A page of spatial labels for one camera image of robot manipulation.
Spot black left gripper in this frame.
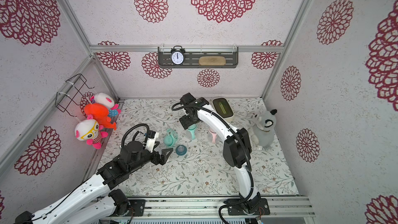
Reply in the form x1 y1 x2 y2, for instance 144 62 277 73
129 142 174 174

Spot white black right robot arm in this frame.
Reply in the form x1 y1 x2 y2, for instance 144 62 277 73
172 93 261 209

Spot cream box green lid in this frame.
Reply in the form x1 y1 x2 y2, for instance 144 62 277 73
210 97 235 122

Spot orange red plush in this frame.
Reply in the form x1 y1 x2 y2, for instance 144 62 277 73
84 103 117 130

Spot white pink plush top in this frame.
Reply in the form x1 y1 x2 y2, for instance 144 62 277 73
90 93 119 110

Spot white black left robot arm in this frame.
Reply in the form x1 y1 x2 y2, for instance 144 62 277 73
15 141 173 224

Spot black left corrugated cable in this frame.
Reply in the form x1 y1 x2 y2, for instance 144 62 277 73
120 123 150 150

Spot grey raccoon plush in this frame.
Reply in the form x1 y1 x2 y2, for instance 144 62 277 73
248 109 277 150

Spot black wire basket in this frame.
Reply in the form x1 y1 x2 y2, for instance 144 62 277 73
54 73 94 117

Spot floral table mat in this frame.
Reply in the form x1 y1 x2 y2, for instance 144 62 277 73
99 99 299 196

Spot black right corrugated cable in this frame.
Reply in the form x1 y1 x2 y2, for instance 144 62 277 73
170 102 260 224

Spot white plush yellow glasses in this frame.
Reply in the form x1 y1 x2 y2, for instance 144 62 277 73
74 115 108 149

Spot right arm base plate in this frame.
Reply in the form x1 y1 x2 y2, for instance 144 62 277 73
224 198 271 216

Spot black corrugated cable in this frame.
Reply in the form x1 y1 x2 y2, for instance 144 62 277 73
120 123 150 150
170 102 260 224

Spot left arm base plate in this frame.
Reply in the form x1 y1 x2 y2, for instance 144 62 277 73
123 199 146 217

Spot mint cap with handle ring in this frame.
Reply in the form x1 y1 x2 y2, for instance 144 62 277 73
163 129 179 147

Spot mint handle ring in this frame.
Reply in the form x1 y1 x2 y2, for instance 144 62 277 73
185 123 199 141

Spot black alarm clock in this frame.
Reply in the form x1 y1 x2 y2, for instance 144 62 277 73
171 46 186 66

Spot grey wall shelf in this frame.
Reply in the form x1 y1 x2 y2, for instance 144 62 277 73
158 46 239 69

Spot clear bottle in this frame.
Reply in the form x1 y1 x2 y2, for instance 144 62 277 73
186 129 195 140

